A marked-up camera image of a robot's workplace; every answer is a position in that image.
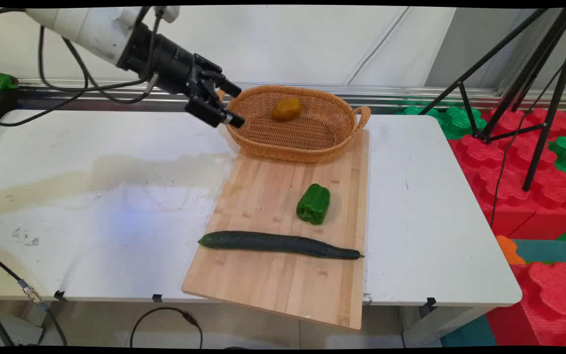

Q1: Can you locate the grey metal box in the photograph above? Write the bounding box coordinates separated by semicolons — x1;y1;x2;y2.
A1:
0;301;44;346

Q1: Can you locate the teal foam mat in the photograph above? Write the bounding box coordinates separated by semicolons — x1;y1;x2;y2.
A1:
511;238;566;265

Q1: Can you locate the white table leg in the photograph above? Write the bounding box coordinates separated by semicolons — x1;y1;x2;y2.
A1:
401;304;491;348

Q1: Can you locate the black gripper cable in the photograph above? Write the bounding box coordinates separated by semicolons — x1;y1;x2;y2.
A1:
37;7;164;105

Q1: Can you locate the orange foam piece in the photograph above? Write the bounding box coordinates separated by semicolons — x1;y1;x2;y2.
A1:
496;235;527;266

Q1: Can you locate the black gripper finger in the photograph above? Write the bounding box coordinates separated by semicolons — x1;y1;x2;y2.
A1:
185;95;246;129
201;70;242;97

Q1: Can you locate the yellow-brown potato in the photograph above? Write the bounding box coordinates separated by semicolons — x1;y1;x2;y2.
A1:
271;97;303;122

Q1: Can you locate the thin black tripod cable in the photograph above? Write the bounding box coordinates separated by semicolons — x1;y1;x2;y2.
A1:
489;64;565;230

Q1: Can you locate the bamboo cutting board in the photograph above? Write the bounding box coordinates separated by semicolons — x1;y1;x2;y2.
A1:
181;129;370;330

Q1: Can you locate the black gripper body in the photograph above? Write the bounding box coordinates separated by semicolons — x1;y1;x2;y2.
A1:
117;22;226;97

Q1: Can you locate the dark green cucumber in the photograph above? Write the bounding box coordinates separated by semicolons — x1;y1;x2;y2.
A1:
198;231;365;260

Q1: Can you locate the aluminium rail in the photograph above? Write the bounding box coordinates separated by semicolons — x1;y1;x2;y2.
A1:
17;79;566;113

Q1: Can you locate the large red foam block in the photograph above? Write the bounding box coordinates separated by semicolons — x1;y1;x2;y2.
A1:
448;108;566;239

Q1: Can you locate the black looped floor cable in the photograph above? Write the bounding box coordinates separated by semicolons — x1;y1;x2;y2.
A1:
129;307;204;349

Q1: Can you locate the green bell pepper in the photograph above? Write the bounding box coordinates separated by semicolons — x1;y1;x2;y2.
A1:
296;183;331;226

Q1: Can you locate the oval wicker basket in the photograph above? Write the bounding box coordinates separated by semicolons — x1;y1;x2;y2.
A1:
217;85;371;163

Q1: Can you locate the black tripod stand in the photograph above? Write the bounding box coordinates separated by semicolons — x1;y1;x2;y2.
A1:
418;7;566;192

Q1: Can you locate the long black arm cable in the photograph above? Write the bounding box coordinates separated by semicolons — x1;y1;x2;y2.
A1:
0;37;90;127

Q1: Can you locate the black cable with metal connector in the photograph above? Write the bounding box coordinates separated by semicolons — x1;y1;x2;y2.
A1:
0;248;68;347

